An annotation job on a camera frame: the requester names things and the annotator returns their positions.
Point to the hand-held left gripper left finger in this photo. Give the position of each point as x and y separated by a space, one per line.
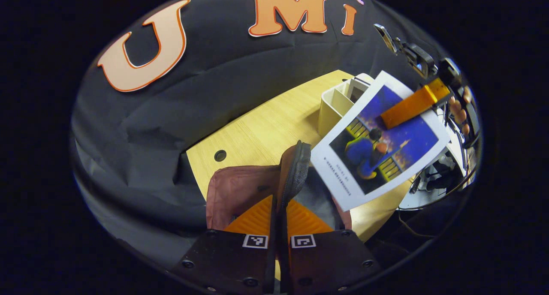
272 252

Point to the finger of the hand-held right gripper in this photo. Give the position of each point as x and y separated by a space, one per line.
411 104

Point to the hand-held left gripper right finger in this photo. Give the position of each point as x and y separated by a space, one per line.
285 260

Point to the blue cover book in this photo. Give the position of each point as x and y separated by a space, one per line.
386 158

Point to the maroon schoolbag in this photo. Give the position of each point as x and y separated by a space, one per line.
240 192

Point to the white bookshelf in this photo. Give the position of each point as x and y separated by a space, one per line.
332 108

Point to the black backdrop cloth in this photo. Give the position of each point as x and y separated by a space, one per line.
214 93

